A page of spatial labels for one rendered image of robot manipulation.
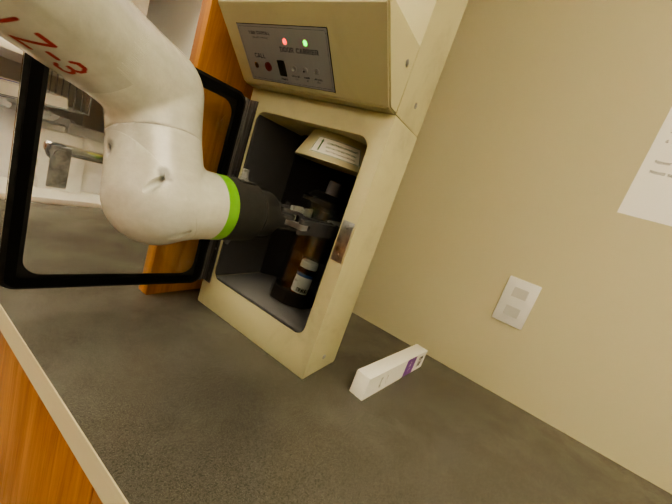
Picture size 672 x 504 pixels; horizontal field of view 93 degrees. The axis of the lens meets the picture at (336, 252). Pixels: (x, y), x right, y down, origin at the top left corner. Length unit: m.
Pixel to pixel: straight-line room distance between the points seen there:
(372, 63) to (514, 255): 0.58
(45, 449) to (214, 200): 0.48
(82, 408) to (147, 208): 0.26
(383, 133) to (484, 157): 0.44
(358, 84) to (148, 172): 0.31
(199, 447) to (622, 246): 0.86
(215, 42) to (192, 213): 0.42
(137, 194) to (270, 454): 0.35
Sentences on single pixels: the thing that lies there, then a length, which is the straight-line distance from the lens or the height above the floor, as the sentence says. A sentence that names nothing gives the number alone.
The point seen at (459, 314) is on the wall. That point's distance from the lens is 0.91.
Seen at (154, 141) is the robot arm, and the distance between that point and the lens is 0.40.
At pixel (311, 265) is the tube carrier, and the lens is 0.65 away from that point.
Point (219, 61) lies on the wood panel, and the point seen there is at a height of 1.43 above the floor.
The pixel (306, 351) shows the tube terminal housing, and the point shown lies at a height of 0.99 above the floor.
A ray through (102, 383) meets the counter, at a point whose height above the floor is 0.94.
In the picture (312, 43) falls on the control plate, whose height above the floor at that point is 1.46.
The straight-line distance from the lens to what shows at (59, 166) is 0.59.
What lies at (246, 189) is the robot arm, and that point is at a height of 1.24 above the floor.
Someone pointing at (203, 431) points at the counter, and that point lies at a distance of 0.49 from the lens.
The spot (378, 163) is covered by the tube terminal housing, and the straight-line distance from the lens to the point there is 0.52.
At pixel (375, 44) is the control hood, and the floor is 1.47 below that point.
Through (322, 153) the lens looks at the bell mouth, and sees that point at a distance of 0.59.
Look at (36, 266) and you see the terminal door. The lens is 0.65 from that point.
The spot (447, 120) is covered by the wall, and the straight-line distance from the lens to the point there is 0.97.
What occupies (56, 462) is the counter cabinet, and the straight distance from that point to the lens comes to 0.69.
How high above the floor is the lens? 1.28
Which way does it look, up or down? 11 degrees down
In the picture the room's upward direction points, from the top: 19 degrees clockwise
